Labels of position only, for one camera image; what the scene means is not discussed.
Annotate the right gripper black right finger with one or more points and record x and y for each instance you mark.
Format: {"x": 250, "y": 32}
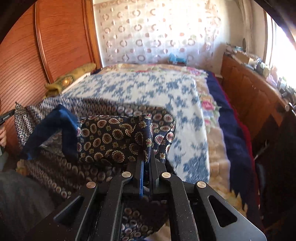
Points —
{"x": 197, "y": 211}

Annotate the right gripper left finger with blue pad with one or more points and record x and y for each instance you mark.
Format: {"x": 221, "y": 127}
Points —
{"x": 93, "y": 212}

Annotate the navy patterned silk garment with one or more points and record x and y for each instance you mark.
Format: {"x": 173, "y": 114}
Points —
{"x": 67, "y": 142}

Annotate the grey left sleeve forearm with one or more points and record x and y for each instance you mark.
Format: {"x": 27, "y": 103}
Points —
{"x": 24, "y": 203}

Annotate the person's left hand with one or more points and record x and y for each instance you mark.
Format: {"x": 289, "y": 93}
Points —
{"x": 3, "y": 136}

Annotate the floral bed blanket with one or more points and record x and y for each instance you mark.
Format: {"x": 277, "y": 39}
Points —
{"x": 218, "y": 159}

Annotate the olive gold embroidered cushion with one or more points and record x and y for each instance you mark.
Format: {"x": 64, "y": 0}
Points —
{"x": 65, "y": 81}

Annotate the navy blue bed cover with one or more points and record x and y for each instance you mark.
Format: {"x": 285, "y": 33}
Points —
{"x": 237, "y": 141}

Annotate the blue white floral quilt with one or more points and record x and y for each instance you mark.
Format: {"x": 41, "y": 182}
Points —
{"x": 172, "y": 90}

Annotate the wooden slatted wardrobe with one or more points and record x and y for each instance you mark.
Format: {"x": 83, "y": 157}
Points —
{"x": 40, "y": 41}

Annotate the long wooden sideboard cabinet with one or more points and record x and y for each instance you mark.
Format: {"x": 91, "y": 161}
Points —
{"x": 251, "y": 96}

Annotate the sheer circle pattern curtain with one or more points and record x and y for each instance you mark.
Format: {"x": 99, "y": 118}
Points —
{"x": 146, "y": 32}

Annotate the teal box by curtain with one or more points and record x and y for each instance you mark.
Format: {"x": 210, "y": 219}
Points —
{"x": 175, "y": 60}

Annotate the cardboard box on sideboard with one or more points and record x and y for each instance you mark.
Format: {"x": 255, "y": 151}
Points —
{"x": 242, "y": 57}

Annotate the beige side window curtain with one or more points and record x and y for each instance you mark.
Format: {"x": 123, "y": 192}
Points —
{"x": 247, "y": 17}

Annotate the window with wooden frame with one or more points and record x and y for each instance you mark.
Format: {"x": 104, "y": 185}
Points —
{"x": 280, "y": 55}

